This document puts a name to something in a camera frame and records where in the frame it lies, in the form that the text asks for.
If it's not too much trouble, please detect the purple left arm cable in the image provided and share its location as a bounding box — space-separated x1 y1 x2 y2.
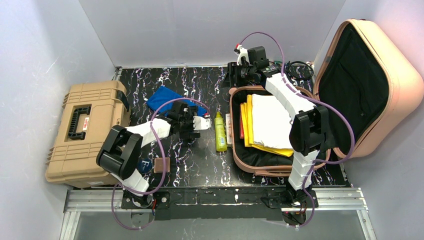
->
110 97 212 231

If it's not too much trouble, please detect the tan plastic tool case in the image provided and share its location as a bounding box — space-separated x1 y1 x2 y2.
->
45 80 131 189

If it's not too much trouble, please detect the white shirt blue print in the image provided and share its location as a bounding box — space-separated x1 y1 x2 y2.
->
252 94 293 150

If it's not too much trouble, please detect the pink suitcase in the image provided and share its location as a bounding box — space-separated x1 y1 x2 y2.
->
229 19 424 177

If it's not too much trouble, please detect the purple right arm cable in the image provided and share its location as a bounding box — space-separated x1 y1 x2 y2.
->
238 31 356 229

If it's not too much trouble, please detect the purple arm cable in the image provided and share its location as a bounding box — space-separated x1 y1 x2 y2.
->
238 31 356 229
110 97 212 231

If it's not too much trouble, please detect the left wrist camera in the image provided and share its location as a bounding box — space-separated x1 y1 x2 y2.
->
193 116 212 131

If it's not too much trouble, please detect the aluminium frame rail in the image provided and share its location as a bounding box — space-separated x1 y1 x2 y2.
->
60 186 376 240

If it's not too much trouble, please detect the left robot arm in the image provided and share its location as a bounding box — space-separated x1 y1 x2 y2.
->
96 98 211 197

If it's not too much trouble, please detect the blue microfibre towel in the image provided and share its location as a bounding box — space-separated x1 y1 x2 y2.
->
146 86 208 117

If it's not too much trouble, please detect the yellow-green spray bottle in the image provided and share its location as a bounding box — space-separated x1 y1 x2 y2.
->
214 111 228 152

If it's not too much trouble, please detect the brown leather wallet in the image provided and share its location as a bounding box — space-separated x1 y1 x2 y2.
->
153 157 171 174

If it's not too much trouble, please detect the dark round jar lid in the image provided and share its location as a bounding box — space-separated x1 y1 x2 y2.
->
137 158 153 174

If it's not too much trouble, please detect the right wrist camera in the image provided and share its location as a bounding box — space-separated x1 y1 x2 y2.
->
234 44 270 68

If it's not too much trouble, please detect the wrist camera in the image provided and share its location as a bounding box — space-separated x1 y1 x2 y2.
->
193 116 212 131
234 44 270 68

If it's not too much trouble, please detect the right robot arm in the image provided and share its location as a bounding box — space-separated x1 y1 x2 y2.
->
223 57 333 191

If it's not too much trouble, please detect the black coiled cable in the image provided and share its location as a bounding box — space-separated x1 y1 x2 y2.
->
285 60 315 81

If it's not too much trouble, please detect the yellow garment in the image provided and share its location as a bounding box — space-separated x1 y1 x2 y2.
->
240 94 294 157

